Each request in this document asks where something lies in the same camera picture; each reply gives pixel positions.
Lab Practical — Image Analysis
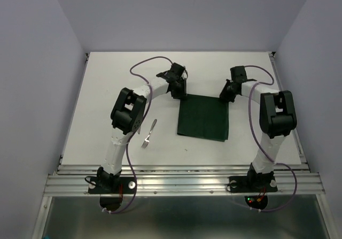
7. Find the dark green cloth napkin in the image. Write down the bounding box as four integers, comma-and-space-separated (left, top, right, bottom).
177, 94, 229, 142

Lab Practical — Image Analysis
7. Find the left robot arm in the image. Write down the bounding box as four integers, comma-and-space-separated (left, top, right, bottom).
96, 63, 188, 193

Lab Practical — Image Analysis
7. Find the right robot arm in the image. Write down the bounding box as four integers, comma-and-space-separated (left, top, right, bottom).
219, 66, 297, 193

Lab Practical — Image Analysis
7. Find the silver fork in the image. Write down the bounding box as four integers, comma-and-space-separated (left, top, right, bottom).
141, 119, 158, 149

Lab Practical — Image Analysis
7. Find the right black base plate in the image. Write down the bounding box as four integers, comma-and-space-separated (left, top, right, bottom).
228, 176, 278, 193

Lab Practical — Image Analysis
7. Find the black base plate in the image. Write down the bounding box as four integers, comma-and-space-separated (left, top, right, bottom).
228, 176, 278, 193
84, 176, 136, 195

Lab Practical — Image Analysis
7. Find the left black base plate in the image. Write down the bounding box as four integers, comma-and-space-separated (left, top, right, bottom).
84, 176, 136, 195

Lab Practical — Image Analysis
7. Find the aluminium frame rail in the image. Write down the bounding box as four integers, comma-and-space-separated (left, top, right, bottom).
33, 51, 337, 238

